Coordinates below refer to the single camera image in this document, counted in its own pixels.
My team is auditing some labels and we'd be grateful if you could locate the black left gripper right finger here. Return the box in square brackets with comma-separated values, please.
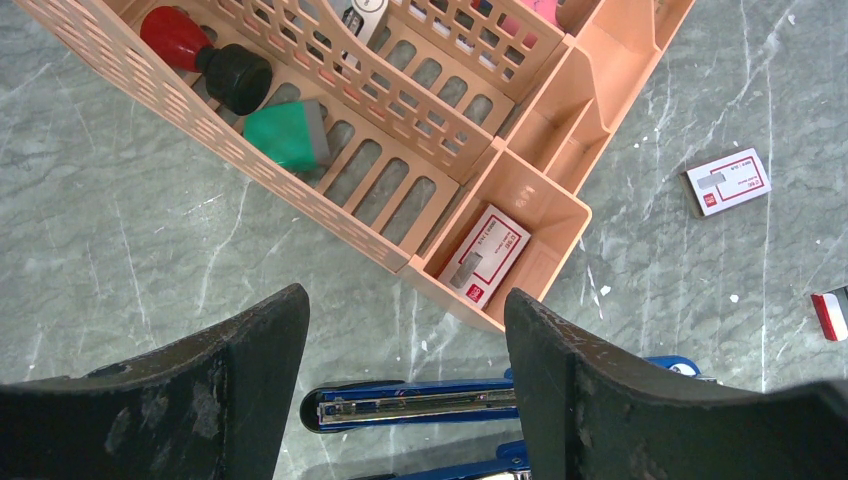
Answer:
[504, 289, 847, 479]

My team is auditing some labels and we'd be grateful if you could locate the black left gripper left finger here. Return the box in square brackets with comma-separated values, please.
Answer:
[1, 284, 310, 479]

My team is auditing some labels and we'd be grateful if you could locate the blue metal stapler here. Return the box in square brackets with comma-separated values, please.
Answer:
[299, 355, 718, 479]

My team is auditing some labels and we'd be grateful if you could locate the small staple box sleeve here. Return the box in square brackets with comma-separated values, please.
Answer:
[678, 148, 772, 218]

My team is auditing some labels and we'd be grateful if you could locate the grey white stapler remover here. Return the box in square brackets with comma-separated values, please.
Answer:
[330, 0, 389, 51]

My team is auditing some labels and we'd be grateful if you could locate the staple box in organizer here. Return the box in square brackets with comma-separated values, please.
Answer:
[438, 204, 531, 308]

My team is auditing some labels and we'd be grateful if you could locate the green round item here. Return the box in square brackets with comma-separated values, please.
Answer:
[243, 99, 331, 172]

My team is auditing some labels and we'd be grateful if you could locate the orange plastic file organizer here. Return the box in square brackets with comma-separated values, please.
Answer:
[22, 1, 692, 331]

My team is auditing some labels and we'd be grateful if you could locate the black round item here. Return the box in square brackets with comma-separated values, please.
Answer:
[195, 43, 273, 116]

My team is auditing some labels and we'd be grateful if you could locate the red round item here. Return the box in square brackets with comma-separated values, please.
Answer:
[140, 6, 213, 73]

